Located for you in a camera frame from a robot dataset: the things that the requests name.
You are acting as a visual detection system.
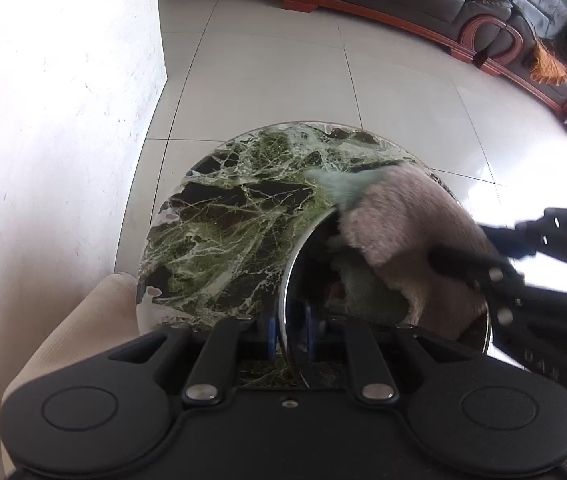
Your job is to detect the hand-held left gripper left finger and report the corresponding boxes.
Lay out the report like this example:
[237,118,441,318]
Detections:
[108,304,280,407]

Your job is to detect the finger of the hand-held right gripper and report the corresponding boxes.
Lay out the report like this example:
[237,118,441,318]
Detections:
[480,206,567,272]
[426,243,525,302]

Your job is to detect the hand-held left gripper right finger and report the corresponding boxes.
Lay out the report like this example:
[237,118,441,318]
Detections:
[303,300,464,405]

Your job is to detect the stainless steel bowl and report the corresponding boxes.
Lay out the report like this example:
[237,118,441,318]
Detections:
[280,206,493,392]

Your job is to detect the round green marble table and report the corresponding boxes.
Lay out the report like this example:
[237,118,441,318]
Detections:
[135,120,465,389]

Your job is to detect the small orange fringed blanket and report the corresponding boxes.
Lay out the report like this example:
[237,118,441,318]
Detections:
[530,41,567,87]

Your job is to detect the person's beige trousers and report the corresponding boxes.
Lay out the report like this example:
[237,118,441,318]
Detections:
[0,271,140,480]

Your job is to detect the dark leather sofa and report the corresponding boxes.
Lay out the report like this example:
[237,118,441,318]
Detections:
[472,0,567,127]
[282,0,515,57]

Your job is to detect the white curved counter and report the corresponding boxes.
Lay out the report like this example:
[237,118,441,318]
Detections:
[0,0,170,413]

